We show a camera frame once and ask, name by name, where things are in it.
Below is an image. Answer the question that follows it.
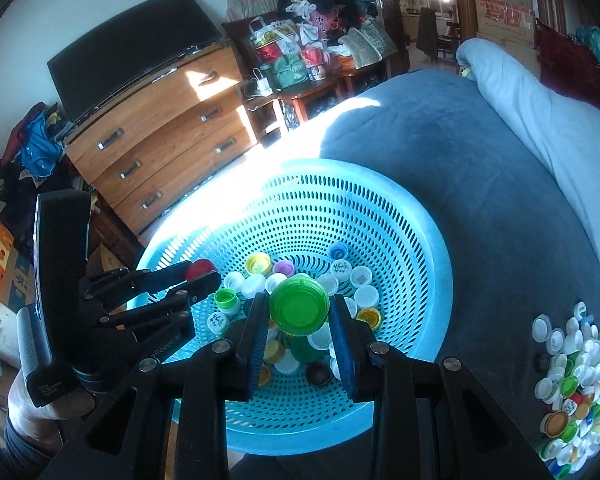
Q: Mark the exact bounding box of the small red bottle cap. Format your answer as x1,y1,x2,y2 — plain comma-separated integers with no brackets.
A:
186,258,216,281

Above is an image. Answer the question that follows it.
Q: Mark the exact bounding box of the teal plastic bag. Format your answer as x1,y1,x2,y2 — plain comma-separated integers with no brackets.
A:
577,25,600,68

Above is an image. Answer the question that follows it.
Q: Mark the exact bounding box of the printed cardboard box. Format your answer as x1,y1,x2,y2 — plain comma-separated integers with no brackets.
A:
469,0,538,48

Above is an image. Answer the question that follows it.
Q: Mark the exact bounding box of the white power adapter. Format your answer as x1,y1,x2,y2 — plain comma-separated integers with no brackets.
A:
242,74,276,101

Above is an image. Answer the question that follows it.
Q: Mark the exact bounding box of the wooden dresser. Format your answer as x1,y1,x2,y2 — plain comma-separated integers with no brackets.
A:
62,40,261,241

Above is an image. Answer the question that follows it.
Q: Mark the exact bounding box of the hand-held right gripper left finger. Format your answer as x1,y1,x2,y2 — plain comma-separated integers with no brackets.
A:
40,292,273,480

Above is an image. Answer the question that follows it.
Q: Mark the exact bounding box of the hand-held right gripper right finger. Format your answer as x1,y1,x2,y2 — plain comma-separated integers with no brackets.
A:
327,294,556,480

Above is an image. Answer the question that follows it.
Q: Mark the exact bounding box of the person's left forearm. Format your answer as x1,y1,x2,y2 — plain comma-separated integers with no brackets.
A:
0,417,61,478

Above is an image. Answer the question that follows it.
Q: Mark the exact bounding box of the dark jacket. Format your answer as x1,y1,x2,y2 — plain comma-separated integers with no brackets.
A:
416,7,438,63

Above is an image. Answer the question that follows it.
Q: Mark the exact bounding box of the dark wooden door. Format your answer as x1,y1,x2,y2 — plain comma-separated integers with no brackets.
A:
370,0,411,76

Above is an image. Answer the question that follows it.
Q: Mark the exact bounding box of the grey-blue bed blanket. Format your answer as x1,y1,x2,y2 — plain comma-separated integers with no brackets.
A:
145,69,600,480

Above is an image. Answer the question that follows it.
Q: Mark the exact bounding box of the person's left hand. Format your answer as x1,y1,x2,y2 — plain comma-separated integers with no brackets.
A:
7,372,97,453

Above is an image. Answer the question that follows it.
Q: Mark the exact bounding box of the black television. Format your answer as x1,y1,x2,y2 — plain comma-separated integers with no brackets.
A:
46,0,222,122

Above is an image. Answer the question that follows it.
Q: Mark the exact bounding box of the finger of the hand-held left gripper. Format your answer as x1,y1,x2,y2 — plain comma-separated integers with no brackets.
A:
97,291,197,363
79,260,222,311

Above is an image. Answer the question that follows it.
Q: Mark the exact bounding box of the wooden chair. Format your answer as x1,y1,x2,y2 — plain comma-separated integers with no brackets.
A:
436,20,461,61

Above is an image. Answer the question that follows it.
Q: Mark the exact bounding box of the dark wooden cabinet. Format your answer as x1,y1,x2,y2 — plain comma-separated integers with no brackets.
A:
223,22,411,136

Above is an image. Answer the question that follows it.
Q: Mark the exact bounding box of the pile of blue dark clothes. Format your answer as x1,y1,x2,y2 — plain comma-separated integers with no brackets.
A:
2,102,81,196

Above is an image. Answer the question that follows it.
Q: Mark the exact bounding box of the dark red cloth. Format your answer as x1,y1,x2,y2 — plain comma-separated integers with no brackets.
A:
535,20,600,116

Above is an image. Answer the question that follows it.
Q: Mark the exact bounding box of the woven straw bag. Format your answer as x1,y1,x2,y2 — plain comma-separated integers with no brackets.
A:
340,22,398,68

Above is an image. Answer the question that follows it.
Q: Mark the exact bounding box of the teal perforated plastic basket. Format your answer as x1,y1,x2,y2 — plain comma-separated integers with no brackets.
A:
134,158,453,456

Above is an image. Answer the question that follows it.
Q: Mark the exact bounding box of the brown cardboard box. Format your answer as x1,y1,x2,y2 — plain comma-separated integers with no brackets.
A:
87,240,131,273
0,255,38,361

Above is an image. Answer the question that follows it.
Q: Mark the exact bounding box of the pile of plastic bottle caps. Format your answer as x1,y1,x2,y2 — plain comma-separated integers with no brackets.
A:
531,301,600,478
207,242,383,386

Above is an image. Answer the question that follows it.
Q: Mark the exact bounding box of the large green bottle cap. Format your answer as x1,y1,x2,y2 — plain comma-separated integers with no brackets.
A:
268,276,331,338

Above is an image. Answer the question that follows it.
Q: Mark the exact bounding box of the light blue duvet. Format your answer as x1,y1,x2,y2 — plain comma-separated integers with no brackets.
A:
455,38,600,281

